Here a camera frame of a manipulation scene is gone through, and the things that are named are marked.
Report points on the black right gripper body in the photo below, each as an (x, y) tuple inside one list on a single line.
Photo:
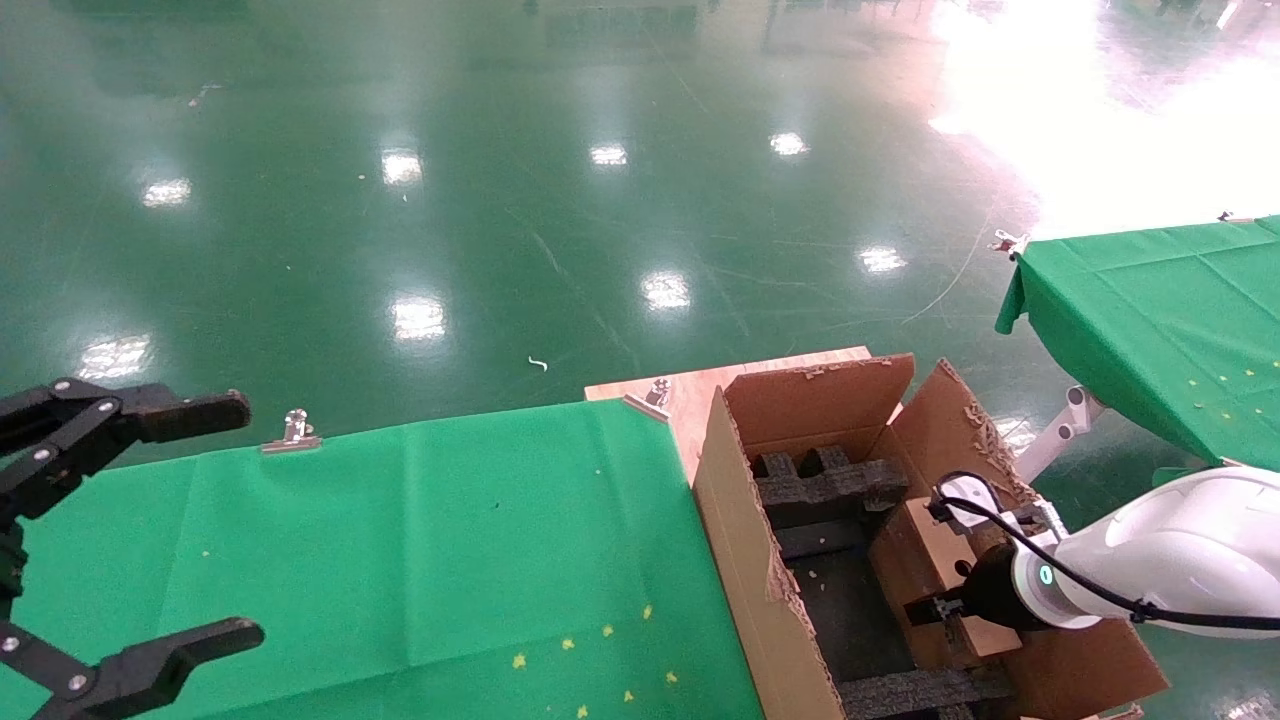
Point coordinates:
[(990, 590)]

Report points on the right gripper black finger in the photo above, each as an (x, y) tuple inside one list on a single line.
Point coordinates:
[(935, 611)]

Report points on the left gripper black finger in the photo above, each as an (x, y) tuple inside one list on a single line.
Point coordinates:
[(150, 665), (170, 415)]

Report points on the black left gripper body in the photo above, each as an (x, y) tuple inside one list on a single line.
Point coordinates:
[(8, 560)]

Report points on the small brown cardboard box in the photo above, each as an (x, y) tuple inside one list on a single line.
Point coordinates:
[(920, 550)]

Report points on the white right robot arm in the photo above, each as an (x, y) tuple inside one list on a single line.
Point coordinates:
[(1180, 550)]

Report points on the large open cardboard carton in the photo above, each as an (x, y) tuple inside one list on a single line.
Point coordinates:
[(760, 600)]

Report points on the black foam strip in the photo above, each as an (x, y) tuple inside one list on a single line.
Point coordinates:
[(815, 540)]

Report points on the white table leg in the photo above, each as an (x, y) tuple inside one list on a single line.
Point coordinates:
[(1060, 432)]

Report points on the large green table cloth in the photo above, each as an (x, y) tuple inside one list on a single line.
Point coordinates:
[(400, 550)]

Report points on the green cloth on side table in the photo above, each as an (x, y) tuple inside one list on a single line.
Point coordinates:
[(1150, 320)]

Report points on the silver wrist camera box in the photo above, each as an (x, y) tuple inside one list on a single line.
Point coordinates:
[(965, 495)]

